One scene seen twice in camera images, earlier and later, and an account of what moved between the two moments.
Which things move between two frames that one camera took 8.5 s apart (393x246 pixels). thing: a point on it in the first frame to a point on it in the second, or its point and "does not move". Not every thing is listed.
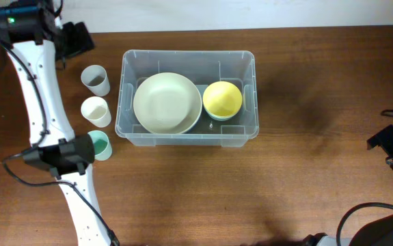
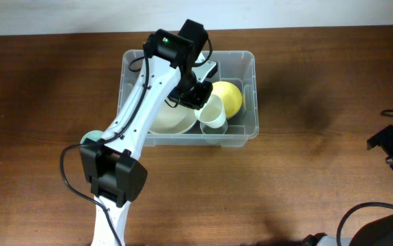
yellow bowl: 221,100 does not move
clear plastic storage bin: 235,67 does not move
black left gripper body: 71,41 to 193,91
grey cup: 96,79 to 213,135
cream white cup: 96,110 to 212,114
